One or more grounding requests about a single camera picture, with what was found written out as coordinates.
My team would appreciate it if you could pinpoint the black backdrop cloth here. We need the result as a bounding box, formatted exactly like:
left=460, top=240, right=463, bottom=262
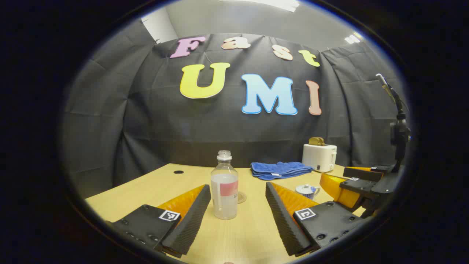
left=60, top=18, right=411, bottom=200

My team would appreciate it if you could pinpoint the white blue-patterned teacup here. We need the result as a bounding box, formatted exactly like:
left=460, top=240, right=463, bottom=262
left=295, top=184, right=321, bottom=200

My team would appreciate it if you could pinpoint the white toaster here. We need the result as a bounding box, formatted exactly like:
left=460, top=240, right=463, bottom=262
left=302, top=143, right=337, bottom=173

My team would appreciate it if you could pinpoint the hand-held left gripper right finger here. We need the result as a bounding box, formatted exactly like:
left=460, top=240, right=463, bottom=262
left=265, top=181, right=365, bottom=257

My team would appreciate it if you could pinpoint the clear water bottle pink label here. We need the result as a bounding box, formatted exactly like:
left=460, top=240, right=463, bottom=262
left=211, top=150, right=239, bottom=220

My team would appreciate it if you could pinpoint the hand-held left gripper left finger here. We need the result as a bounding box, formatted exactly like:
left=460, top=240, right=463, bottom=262
left=106, top=184, right=212, bottom=258

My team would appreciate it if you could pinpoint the folded blue towel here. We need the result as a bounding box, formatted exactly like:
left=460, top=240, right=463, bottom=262
left=250, top=161, right=315, bottom=181

